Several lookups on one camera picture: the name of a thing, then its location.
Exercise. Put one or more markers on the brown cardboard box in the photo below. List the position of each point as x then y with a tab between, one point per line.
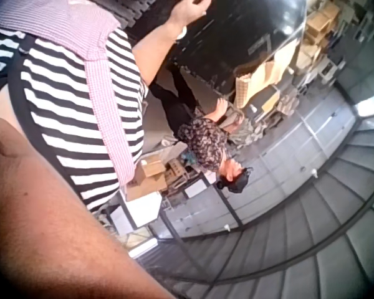
148	180

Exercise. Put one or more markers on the person's right fingers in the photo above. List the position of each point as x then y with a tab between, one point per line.
203	7

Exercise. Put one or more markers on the small white ceiling fixture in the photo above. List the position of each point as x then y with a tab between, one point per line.
314	173
227	228

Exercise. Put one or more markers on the person's right hand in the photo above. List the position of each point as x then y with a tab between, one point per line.
187	12

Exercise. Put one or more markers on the stack of beige egg trays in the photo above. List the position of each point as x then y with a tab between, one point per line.
252	81

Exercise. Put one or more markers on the heap of grey egg trays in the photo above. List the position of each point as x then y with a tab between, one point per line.
265	121

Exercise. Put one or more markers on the white paper sheet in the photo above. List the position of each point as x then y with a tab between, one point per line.
134	215

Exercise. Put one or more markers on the stack of cardboard boxes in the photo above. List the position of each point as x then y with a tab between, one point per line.
322	21

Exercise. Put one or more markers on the wooden crate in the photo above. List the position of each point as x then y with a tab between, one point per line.
176	172

